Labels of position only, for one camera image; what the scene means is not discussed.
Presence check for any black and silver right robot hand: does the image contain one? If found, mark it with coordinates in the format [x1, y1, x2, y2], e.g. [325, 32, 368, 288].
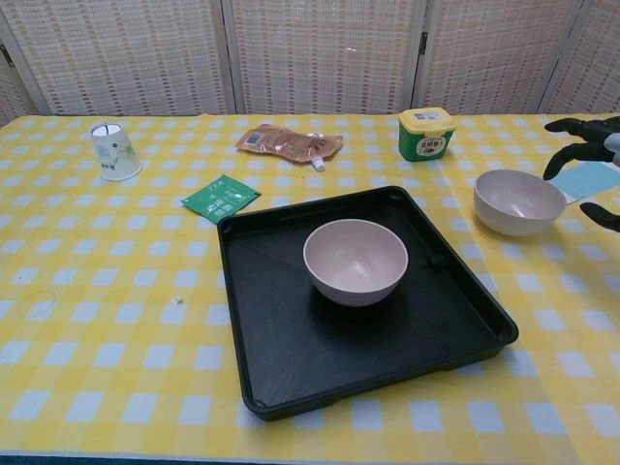
[542, 114, 620, 230]

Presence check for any beige bowl with pink stain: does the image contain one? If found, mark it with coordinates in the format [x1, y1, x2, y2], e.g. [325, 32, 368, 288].
[473, 169, 568, 237]

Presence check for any plain beige bowl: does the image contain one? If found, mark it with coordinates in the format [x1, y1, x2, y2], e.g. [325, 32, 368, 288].
[302, 218, 410, 308]

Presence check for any black square plastic tray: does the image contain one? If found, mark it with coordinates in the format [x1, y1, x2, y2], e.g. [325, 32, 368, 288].
[216, 185, 520, 421]

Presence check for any white and blue card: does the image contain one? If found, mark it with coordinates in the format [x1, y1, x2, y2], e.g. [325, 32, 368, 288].
[549, 162, 620, 204]

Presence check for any woven folding screen panel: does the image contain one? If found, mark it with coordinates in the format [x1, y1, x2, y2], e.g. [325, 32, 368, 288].
[537, 0, 620, 115]
[221, 0, 430, 116]
[411, 0, 598, 115]
[0, 0, 238, 116]
[0, 9, 47, 128]

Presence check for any green tub with yellow lid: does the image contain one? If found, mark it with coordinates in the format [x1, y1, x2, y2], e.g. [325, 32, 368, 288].
[397, 108, 458, 162]

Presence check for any brown spouted sauce pouch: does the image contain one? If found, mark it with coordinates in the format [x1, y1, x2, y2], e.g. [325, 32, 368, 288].
[234, 123, 345, 172]

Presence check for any green tea packet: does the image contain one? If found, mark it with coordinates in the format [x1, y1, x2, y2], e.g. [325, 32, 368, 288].
[180, 173, 263, 225]

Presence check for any white paper cup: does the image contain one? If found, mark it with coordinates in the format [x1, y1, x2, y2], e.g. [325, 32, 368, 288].
[90, 122, 144, 182]

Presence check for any yellow white checked tablecloth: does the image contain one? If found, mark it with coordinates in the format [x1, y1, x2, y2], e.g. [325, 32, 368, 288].
[0, 113, 620, 459]

